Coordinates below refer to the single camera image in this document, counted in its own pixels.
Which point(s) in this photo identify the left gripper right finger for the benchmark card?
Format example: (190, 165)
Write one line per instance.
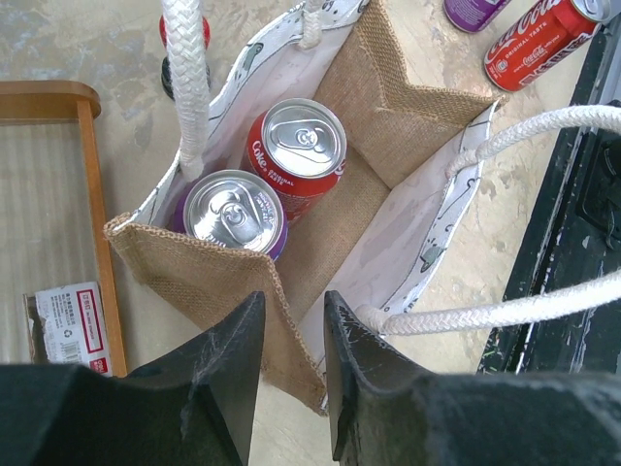
(384, 409)

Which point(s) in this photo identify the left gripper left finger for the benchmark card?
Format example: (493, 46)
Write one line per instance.
(192, 406)

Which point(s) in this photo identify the purple fanta can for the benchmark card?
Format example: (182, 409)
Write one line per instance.
(472, 16)
(232, 209)

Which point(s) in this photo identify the canvas jute tote bag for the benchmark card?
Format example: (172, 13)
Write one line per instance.
(413, 163)

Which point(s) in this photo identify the red coke can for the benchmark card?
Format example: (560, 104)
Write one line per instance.
(545, 35)
(299, 148)

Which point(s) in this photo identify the white red labelled packet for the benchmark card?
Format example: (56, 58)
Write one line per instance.
(66, 325)

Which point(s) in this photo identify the small red-capped sauce bottle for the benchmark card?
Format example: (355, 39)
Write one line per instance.
(165, 68)

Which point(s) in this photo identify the orange wooden shelf rack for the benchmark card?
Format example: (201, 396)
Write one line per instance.
(52, 206)

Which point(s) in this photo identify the black aluminium base frame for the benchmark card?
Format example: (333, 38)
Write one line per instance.
(573, 237)

